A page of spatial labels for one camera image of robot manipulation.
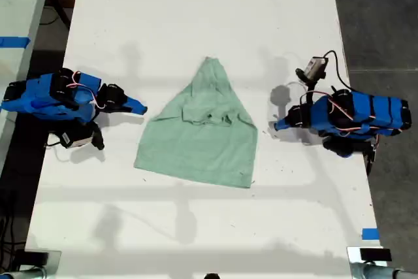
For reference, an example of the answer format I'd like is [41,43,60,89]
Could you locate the pale green T-shirt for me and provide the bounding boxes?
[133,56,259,189]

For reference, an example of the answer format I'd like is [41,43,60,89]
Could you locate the long blue tape strip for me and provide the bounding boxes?
[0,35,31,48]

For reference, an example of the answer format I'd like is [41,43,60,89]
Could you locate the white side table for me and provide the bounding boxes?
[0,0,55,171]

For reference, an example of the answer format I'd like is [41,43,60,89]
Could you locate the short blue tape strip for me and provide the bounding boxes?
[361,227,381,241]

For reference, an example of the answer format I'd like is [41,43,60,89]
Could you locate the wide black box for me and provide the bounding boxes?
[359,248,393,262]

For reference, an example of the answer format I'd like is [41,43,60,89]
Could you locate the metal pipe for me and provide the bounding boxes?
[0,266,47,279]
[351,261,418,279]

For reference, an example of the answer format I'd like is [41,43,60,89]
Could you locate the small black box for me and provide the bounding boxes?
[23,250,50,265]

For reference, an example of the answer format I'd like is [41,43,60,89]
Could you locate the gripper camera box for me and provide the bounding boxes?
[295,56,330,84]
[58,122,106,152]

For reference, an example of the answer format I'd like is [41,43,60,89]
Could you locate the thin black floor cable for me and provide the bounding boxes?
[39,3,72,29]

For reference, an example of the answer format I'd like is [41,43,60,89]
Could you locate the black floor cables bundle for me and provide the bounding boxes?
[0,189,27,269]

